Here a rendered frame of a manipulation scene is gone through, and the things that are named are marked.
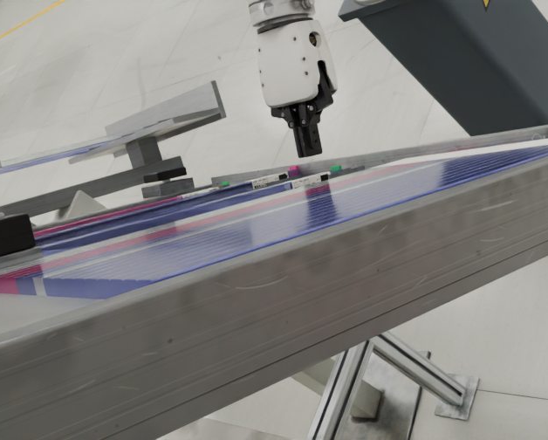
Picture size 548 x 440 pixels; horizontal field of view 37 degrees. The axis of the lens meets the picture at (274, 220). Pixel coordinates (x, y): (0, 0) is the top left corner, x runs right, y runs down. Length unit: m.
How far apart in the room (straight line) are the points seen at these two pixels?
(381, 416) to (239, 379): 1.39
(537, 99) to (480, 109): 0.10
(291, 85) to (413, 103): 1.26
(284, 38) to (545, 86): 0.52
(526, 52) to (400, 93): 1.02
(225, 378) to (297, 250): 0.07
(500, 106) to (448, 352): 0.58
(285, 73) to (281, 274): 0.68
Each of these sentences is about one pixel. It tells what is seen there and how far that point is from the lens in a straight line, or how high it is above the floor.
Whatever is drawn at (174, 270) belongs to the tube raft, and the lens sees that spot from 0.41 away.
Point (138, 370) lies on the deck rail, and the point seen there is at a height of 1.10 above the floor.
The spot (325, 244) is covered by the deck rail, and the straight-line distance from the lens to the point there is 0.42.
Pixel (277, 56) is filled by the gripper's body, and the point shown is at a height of 0.83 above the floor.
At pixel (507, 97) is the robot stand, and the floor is 0.43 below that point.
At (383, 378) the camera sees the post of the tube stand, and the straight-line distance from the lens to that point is 1.81.
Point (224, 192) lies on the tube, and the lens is 0.98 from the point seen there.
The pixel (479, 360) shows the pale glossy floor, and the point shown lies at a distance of 1.69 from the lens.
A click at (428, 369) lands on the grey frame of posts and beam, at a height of 0.12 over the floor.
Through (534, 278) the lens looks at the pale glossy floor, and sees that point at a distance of 1.72.
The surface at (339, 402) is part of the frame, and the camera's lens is 1.42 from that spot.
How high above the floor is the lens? 1.27
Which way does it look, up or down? 32 degrees down
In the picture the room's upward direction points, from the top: 53 degrees counter-clockwise
